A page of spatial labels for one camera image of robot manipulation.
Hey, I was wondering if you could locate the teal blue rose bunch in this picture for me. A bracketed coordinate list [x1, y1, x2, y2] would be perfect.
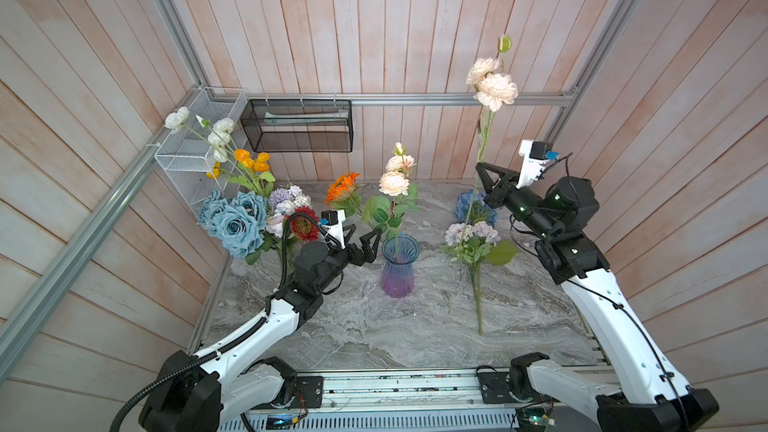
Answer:
[197, 190, 267, 264]

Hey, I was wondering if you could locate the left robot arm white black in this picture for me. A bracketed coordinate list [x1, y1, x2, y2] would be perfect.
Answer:
[110, 225, 382, 431]

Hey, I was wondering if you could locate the electronics board with leds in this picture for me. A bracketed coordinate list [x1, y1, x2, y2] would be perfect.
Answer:
[516, 407, 556, 432]

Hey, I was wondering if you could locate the black corrugated cable hose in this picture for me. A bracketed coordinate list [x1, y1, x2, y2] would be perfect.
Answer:
[109, 212, 325, 432]

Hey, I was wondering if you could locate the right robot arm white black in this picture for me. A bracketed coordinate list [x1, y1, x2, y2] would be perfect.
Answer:
[476, 163, 720, 431]

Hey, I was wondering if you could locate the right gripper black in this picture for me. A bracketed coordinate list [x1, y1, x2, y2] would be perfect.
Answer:
[478, 164, 555, 245]

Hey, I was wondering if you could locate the pink hydrangea bouquet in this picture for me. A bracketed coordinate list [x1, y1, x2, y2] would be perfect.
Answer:
[441, 221, 518, 335]

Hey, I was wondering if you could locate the white wire shelf rack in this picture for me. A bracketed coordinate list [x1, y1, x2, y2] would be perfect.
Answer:
[155, 87, 246, 214]

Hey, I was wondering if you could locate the clear grey glass vase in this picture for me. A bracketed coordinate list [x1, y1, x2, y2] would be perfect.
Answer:
[280, 242, 302, 276]

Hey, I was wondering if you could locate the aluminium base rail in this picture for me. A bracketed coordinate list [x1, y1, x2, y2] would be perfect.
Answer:
[239, 367, 655, 432]

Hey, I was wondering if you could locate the left aluminium frame bar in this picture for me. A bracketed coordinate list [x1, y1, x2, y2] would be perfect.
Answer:
[1, 85, 221, 396]

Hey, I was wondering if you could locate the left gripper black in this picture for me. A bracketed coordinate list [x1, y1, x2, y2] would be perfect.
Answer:
[315, 223, 381, 292]

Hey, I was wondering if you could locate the black mesh wall basket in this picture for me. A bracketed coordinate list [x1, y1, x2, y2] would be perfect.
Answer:
[240, 98, 354, 153]

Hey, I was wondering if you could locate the pink lilac mixed bouquet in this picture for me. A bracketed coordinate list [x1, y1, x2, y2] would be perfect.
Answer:
[266, 185, 312, 238]

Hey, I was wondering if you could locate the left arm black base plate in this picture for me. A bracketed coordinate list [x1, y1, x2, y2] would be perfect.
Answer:
[278, 375, 324, 410]

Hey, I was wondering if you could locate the blue hydrangea stem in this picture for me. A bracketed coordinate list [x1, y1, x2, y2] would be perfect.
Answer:
[454, 190, 497, 227]

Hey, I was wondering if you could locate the yellow orange flower stem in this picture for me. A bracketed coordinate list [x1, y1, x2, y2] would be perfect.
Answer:
[206, 148, 276, 197]

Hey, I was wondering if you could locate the blue purple glass vase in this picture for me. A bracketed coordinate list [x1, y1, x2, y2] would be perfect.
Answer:
[380, 233, 420, 298]

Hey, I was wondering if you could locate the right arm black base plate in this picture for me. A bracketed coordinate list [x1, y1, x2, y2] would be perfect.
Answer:
[476, 368, 521, 405]

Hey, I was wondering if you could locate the red flower stem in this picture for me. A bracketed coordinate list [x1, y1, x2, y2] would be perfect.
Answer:
[289, 206, 320, 242]

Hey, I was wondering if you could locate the horizontal aluminium frame bar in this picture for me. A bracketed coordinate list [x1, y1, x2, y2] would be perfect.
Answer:
[213, 89, 575, 107]

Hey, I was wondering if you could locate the white flower stem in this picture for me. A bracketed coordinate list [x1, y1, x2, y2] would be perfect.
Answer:
[164, 107, 235, 162]

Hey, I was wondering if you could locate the pale peach peony stem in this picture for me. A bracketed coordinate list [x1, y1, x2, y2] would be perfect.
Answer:
[463, 34, 521, 223]

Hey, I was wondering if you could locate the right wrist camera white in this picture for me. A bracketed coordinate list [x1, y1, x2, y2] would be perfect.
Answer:
[516, 140, 559, 189]

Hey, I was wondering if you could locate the peach pink rose stem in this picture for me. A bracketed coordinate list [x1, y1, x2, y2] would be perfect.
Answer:
[373, 142, 417, 242]

